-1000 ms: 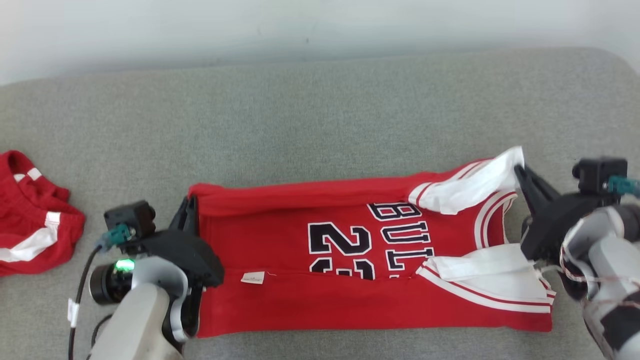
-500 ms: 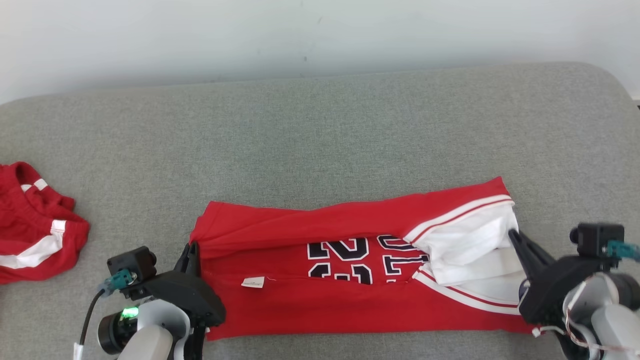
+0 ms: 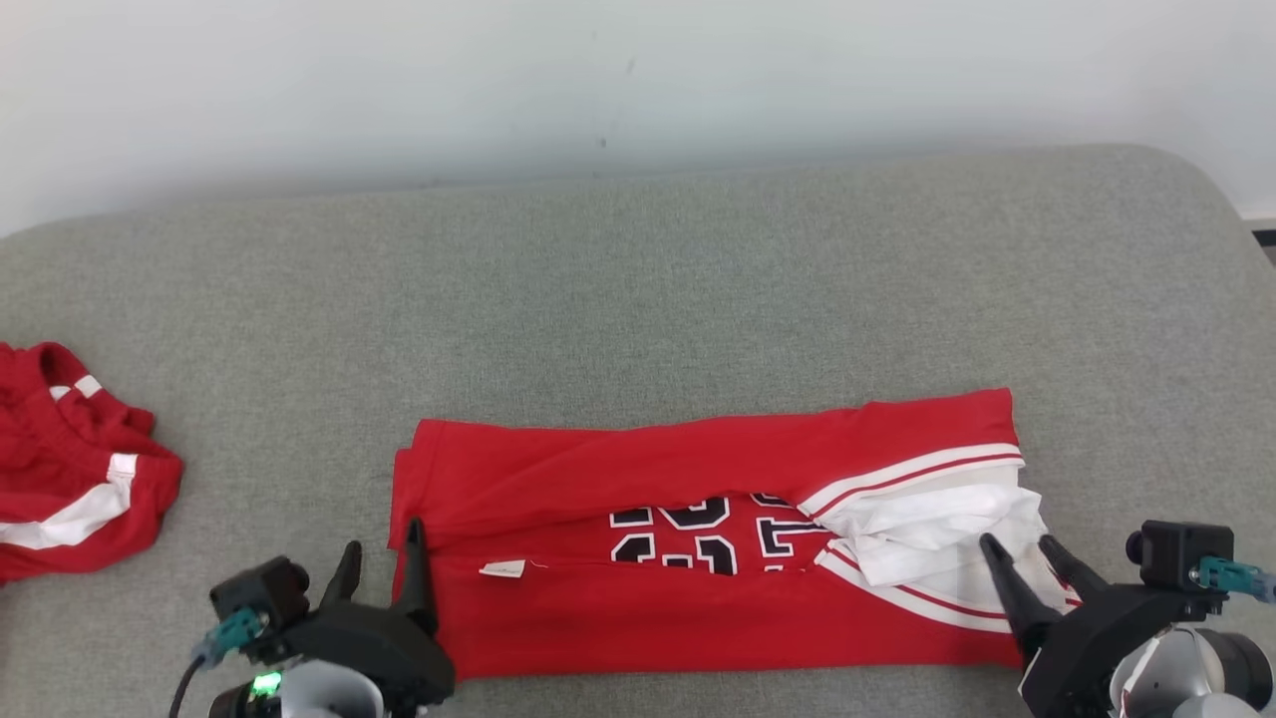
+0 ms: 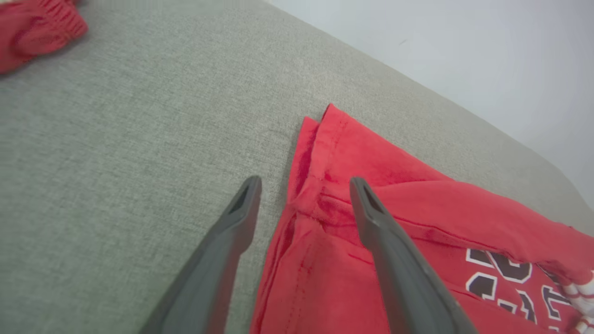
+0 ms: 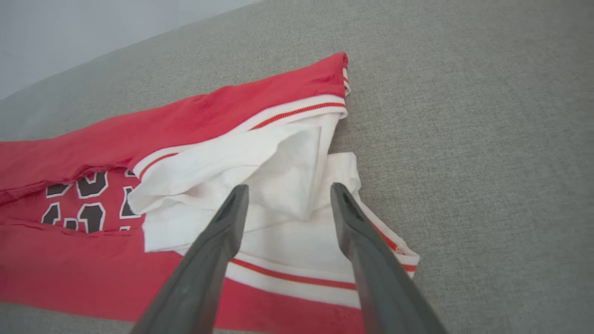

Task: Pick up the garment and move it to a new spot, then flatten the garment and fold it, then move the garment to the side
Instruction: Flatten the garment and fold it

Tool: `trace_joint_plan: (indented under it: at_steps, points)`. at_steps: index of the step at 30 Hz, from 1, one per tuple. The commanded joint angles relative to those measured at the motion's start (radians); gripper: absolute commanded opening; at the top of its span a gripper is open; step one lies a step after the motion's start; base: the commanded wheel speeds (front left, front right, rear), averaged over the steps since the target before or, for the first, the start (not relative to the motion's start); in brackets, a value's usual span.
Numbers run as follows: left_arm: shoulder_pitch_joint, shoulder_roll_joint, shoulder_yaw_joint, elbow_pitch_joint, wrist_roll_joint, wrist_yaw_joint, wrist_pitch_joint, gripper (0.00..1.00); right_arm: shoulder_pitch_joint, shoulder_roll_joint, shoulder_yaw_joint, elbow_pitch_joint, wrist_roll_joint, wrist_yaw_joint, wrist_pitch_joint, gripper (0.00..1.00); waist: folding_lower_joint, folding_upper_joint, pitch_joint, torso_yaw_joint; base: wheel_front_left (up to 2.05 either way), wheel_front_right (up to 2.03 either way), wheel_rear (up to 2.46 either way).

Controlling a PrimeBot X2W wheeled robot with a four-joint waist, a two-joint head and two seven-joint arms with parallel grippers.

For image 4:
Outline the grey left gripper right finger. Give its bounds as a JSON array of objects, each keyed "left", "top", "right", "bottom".
[{"left": 349, "top": 176, "right": 479, "bottom": 334}]

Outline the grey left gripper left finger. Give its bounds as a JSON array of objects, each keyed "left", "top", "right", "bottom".
[{"left": 138, "top": 175, "right": 263, "bottom": 334}]

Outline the red basketball jersey top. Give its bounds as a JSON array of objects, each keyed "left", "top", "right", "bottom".
[{"left": 249, "top": 103, "right": 594, "bottom": 334}]

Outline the red basketball shorts white stripe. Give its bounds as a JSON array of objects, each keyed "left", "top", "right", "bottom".
[{"left": 0, "top": 0, "right": 89, "bottom": 75}]

